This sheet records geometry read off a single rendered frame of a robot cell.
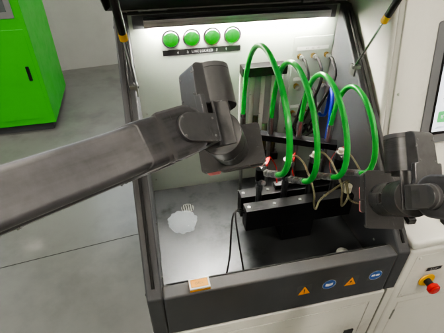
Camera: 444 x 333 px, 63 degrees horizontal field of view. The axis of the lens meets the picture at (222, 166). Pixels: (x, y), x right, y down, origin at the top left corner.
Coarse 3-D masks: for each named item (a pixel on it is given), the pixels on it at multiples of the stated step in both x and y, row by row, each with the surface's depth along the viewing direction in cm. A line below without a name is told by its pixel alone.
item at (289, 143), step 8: (256, 48) 90; (264, 48) 83; (248, 56) 96; (272, 56) 80; (248, 64) 99; (272, 64) 79; (248, 72) 102; (280, 72) 78; (280, 80) 77; (280, 88) 76; (288, 104) 76; (288, 112) 75; (288, 120) 75; (288, 128) 75; (288, 136) 76; (288, 144) 76; (288, 152) 77; (288, 160) 78; (288, 168) 79; (280, 176) 84
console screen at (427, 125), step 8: (440, 24) 94; (440, 32) 95; (440, 40) 96; (440, 48) 97; (440, 56) 98; (432, 64) 98; (440, 64) 99; (432, 72) 99; (440, 72) 100; (432, 80) 100; (440, 80) 101; (432, 88) 101; (440, 88) 102; (432, 96) 102; (440, 96) 103; (432, 104) 103; (440, 104) 104; (424, 112) 104; (432, 112) 104; (440, 112) 105; (424, 120) 105; (432, 120) 105; (440, 120) 106; (424, 128) 106; (432, 128) 106; (440, 128) 107; (440, 136) 108
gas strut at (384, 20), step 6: (396, 0) 84; (390, 6) 86; (396, 6) 85; (390, 12) 87; (384, 18) 89; (378, 30) 92; (366, 48) 97; (360, 60) 101; (354, 66) 103; (360, 66) 103; (354, 72) 104
